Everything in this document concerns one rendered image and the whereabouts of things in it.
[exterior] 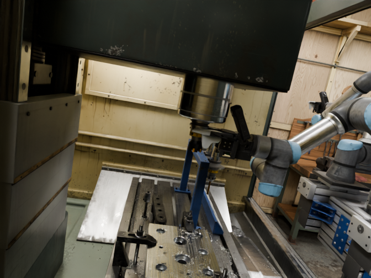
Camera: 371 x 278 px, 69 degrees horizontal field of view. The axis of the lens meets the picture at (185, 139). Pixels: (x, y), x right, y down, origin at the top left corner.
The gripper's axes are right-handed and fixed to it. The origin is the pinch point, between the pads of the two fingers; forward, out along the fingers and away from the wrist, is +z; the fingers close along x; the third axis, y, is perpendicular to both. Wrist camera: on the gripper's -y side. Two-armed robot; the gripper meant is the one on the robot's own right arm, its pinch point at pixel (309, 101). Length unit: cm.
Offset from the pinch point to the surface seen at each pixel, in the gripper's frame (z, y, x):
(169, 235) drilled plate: -90, 42, -128
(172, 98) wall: 4, 1, -107
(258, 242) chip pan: -46, 83, -60
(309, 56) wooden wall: 125, -47, 96
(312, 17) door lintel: -35, -50, -37
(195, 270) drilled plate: -109, 43, -124
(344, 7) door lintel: -63, -49, -42
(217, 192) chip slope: -9, 66, -74
